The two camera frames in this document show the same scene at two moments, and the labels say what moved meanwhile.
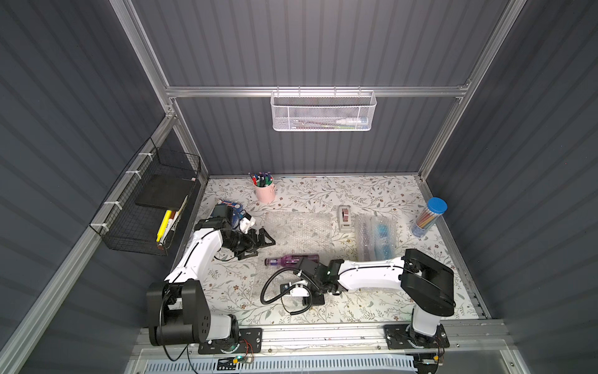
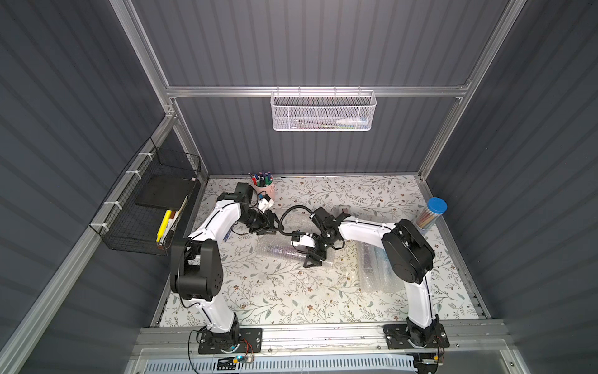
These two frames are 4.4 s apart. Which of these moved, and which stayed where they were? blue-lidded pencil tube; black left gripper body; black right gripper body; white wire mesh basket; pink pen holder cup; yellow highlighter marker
Moved: black right gripper body; black left gripper body
Stayed: blue-lidded pencil tube; pink pen holder cup; yellow highlighter marker; white wire mesh basket
